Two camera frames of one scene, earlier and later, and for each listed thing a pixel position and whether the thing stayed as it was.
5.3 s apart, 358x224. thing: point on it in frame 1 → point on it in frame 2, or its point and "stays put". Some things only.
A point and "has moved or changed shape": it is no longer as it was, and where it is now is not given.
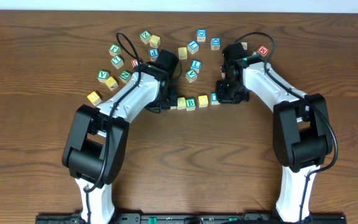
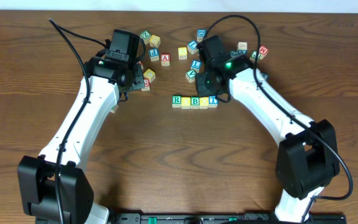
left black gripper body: x=169 y=100 → x=138 y=78
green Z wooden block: x=145 y=36 stays put
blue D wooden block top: x=201 y=35 stays put
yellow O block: x=202 y=101 stays put
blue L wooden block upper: x=192 y=46 stays put
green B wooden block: x=190 y=104 has moved or changed shape
